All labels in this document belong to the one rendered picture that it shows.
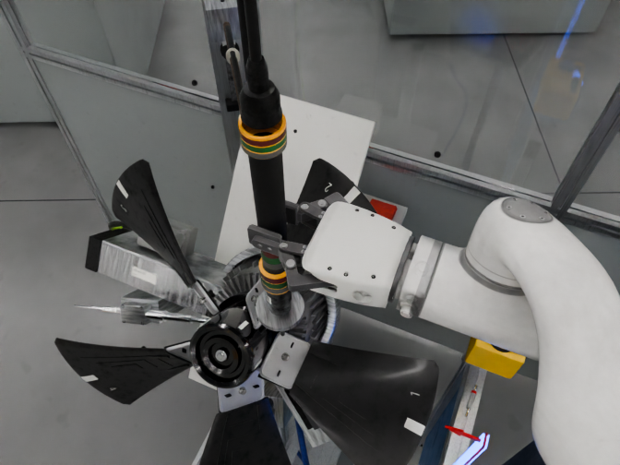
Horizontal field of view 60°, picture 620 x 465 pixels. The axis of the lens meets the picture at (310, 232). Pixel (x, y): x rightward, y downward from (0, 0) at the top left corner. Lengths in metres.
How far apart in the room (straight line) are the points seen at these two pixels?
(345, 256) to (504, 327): 0.17
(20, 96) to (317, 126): 2.32
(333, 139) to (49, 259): 1.90
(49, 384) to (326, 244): 1.96
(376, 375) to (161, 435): 1.37
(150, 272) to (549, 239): 0.84
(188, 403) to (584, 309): 1.89
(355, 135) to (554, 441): 0.72
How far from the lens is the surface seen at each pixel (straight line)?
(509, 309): 0.55
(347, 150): 1.06
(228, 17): 1.11
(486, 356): 1.17
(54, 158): 3.15
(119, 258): 1.19
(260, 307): 0.78
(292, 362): 0.96
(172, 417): 2.23
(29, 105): 3.24
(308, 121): 1.08
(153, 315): 1.14
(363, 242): 0.57
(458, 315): 0.56
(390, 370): 0.96
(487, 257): 0.52
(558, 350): 0.47
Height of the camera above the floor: 2.07
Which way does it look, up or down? 55 degrees down
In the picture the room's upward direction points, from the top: straight up
